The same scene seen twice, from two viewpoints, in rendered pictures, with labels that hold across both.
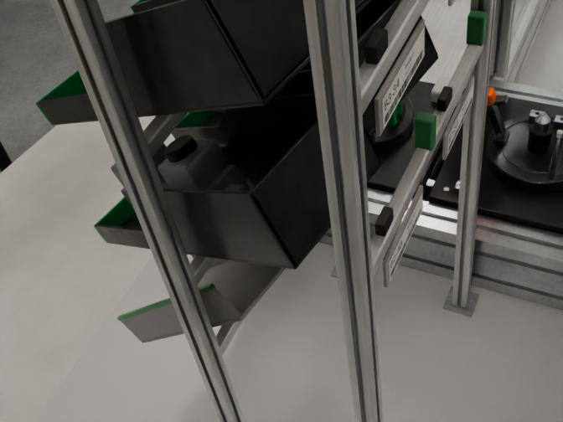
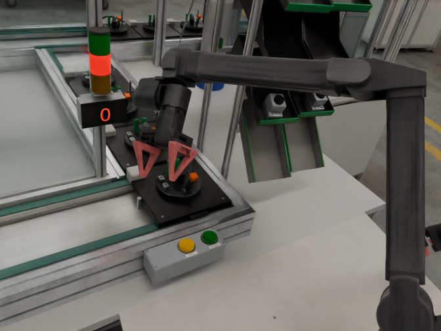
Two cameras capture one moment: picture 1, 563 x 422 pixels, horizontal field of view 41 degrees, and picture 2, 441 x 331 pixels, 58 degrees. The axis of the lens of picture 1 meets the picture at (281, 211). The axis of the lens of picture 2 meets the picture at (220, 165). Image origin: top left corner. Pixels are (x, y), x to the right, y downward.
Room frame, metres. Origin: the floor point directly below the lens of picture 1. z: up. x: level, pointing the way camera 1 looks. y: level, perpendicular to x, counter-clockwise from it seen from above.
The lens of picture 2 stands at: (1.72, 0.24, 1.74)
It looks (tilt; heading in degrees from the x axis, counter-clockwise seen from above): 36 degrees down; 198
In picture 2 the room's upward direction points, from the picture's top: 10 degrees clockwise
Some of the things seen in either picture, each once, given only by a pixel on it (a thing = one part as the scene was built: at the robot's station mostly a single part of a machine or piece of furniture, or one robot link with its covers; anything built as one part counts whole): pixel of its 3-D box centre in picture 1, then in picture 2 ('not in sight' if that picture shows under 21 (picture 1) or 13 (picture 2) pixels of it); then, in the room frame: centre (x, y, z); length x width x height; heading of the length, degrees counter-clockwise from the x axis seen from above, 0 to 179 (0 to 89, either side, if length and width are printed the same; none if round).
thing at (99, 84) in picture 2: not in sight; (100, 81); (0.97, -0.36, 1.28); 0.05 x 0.05 x 0.05
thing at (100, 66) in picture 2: not in sight; (100, 62); (0.97, -0.36, 1.33); 0.05 x 0.05 x 0.05
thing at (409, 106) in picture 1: (368, 117); (178, 184); (0.88, -0.16, 0.98); 0.14 x 0.14 x 0.02
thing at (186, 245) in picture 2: not in sight; (186, 245); (1.07, -0.03, 0.96); 0.04 x 0.04 x 0.02
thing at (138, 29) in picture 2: not in sight; (155, 22); (-0.30, -0.98, 1.01); 0.24 x 0.24 x 0.13; 56
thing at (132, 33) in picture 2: not in sight; (113, 23); (-0.09, -1.12, 1.01); 0.24 x 0.24 x 0.13; 56
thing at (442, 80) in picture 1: (449, 95); (135, 175); (0.91, -0.29, 0.97); 0.05 x 0.05 x 0.04; 56
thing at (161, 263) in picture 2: not in sight; (185, 253); (1.07, -0.03, 0.93); 0.21 x 0.07 x 0.06; 146
